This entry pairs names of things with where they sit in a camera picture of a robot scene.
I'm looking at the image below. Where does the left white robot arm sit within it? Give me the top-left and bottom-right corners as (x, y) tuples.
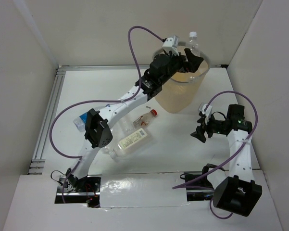
(66, 48), (204, 192)

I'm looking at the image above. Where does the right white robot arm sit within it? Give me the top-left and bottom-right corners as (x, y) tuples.
(192, 104), (262, 217)

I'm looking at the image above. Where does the beige mesh waste bin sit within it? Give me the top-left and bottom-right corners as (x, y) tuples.
(155, 52), (211, 113)

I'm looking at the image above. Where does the red cap dirty bottle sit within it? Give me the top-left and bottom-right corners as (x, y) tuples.
(133, 109), (157, 128)

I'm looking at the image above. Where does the white front cover panel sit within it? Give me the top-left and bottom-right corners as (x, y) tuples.
(100, 173), (188, 208)

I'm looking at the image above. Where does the square bottle beige label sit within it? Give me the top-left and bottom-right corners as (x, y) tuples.
(109, 128), (154, 162)

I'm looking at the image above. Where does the clear crushed bottle left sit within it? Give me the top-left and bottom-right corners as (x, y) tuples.
(101, 145), (113, 154)

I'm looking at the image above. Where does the blue cap labelled bottle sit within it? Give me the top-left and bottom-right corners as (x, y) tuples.
(73, 113), (87, 132)

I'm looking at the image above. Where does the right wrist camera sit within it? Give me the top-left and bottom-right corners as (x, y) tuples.
(199, 103), (212, 124)

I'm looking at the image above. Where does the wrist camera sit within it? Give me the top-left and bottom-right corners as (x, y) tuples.
(162, 35), (179, 56)
(199, 103), (212, 124)

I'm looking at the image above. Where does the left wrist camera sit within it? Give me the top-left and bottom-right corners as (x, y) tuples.
(162, 35), (179, 56)

